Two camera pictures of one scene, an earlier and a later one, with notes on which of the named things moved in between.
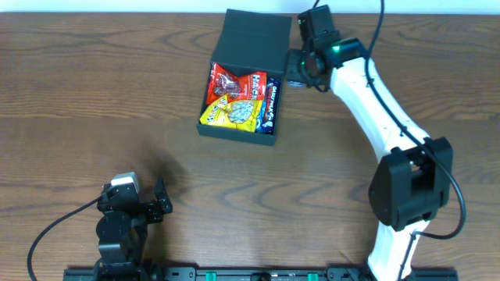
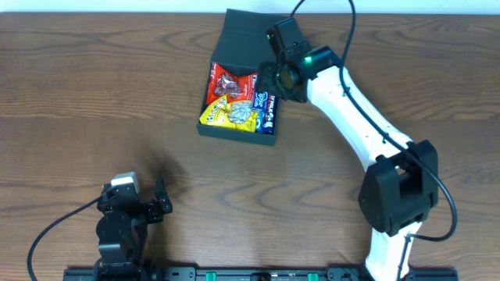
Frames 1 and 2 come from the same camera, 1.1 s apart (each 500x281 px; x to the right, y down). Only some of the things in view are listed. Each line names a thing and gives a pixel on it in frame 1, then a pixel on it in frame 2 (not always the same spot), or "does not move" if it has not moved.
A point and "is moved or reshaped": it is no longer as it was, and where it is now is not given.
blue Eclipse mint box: x=296 y=83 is moved or reshaped
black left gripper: x=148 y=209 does not move
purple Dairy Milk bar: x=273 y=90 does not move
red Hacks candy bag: x=249 y=87 does not move
